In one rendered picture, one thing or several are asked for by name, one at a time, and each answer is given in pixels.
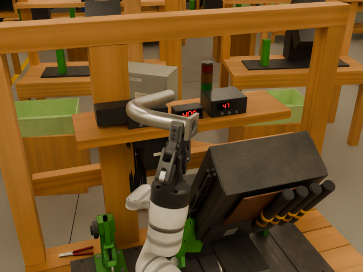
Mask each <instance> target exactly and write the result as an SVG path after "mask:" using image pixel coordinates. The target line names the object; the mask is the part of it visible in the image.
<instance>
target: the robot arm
mask: <svg viewBox="0 0 363 272"><path fill-rule="evenodd" d="M183 126H184V123H183V122H182V121H179V120H172V121H171V123H170V132H169V141H167V143H166V147H163V149H162V153H161V156H160V160H159V164H158V168H157V171H156V176H155V177H154V178H155V179H154V180H153V182H152V185H149V184H143V185H140V186H139V187H138V188H137V189H135V190H134V191H133V192H132V193H131V194H130V195H129V196H128V197H127V198H126V204H125V207H126V208H127V209H128V210H139V209H144V208H146V209H148V210H149V222H148V228H147V238H146V241H145V243H144V245H143V248H142V251H141V252H140V254H139V257H138V260H137V262H136V272H181V271H180V270H179V269H178V268H177V267H176V266H175V265H174V264H173V263H171V262H170V261H169V260H168V259H167V258H166V257H171V256H174V255H175V254H177V253H178V252H179V250H180V248H181V245H182V240H183V232H184V226H185V222H186V219H187V214H188V209H189V202H190V195H191V186H190V184H189V183H188V182H186V181H185V180H184V179H183V175H185V174H186V171H187V165H186V164H187V162H188V163H189V162H190V161H191V139H190V140H189V141H185V140H184V133H183ZM181 144H183V145H181Z"/></svg>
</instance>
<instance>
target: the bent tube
mask: <svg viewBox="0 0 363 272"><path fill-rule="evenodd" d="M174 99H175V93H174V92H173V91H172V90H166V91H161V92H158V93H154V94H150V95H147V96H143V97H139V98H135V99H132V100H131V101H129V102H128V104H127V105H126V113H127V115H128V116H129V117H130V118H131V119H132V120H134V121H136V122H138V123H140V124H143V125H146V126H151V127H155V128H161V129H164V130H170V123H171V121H172V120H179V121H182V122H183V123H184V126H183V133H184V140H185V141H189V140H190V139H191V138H192V137H193V136H195V135H196V134H197V128H198V120H199V113H194V114H192V115H191V116H189V117H185V116H181V115H175V114H170V113H164V112H159V111H154V110H150V109H151V108H154V107H157V106H160V105H164V104H167V103H170V102H172V101H174Z"/></svg>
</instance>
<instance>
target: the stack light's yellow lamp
mask: <svg viewBox="0 0 363 272"><path fill-rule="evenodd" d="M212 81H213V73H211V74H203V73H201V83H202V84H212Z"/></svg>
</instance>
